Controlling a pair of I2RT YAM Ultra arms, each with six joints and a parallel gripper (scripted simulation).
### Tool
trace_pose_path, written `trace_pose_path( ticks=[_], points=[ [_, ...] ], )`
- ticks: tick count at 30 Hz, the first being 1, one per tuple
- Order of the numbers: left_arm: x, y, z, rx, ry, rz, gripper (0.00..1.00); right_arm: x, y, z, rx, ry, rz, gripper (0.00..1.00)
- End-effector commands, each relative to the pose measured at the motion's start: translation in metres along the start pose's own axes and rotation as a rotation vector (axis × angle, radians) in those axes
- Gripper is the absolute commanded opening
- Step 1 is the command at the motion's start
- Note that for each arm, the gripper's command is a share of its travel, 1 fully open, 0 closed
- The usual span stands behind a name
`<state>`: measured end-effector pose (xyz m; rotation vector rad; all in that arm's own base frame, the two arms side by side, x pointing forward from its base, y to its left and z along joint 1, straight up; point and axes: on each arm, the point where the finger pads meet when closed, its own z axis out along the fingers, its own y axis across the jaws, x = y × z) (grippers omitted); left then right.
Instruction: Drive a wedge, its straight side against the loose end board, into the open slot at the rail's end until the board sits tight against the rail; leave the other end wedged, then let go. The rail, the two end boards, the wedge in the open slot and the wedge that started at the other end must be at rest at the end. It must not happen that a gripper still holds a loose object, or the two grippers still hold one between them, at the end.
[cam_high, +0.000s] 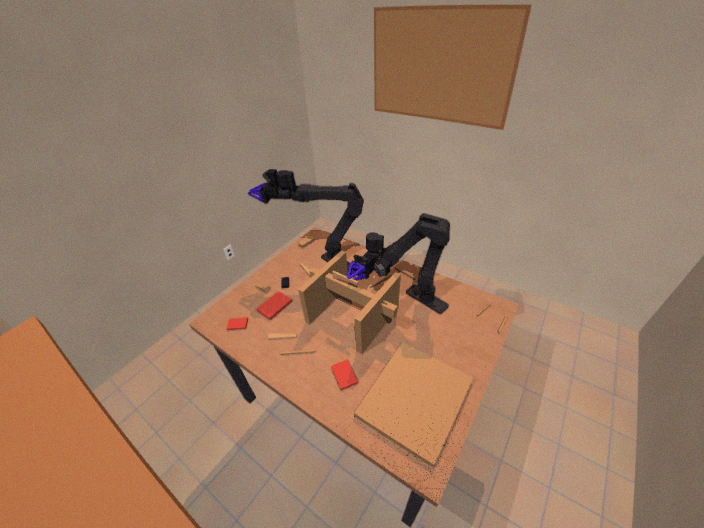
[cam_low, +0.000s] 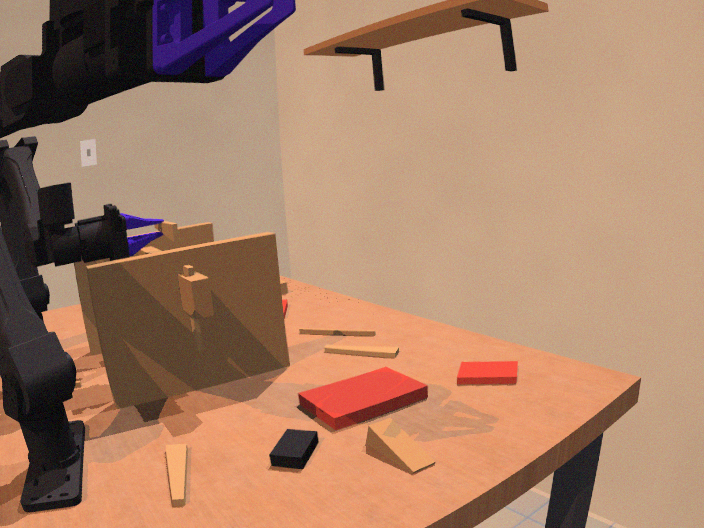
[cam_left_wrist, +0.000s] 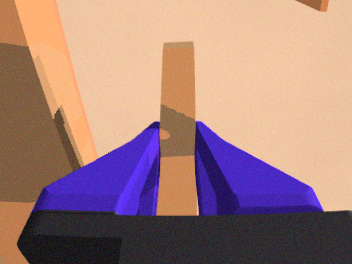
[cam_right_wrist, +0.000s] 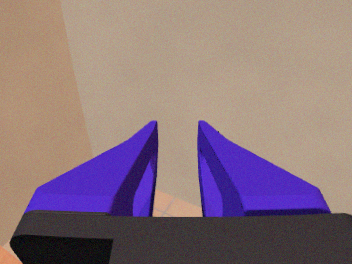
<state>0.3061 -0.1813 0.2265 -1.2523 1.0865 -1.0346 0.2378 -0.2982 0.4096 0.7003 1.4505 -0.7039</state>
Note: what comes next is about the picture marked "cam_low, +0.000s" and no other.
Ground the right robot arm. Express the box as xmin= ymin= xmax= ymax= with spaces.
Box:
xmin=0 ymin=0 xmax=124 ymax=512

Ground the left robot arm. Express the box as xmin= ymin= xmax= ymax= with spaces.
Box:
xmin=0 ymin=136 xmax=107 ymax=322

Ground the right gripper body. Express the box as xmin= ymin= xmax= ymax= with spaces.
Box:
xmin=85 ymin=0 xmax=225 ymax=91

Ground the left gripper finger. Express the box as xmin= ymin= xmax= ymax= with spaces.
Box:
xmin=127 ymin=232 xmax=164 ymax=256
xmin=120 ymin=213 xmax=164 ymax=230

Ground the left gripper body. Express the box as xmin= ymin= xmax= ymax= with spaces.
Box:
xmin=76 ymin=204 xmax=130 ymax=261

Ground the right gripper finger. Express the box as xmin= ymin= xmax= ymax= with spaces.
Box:
xmin=203 ymin=0 xmax=296 ymax=77
xmin=153 ymin=0 xmax=274 ymax=75

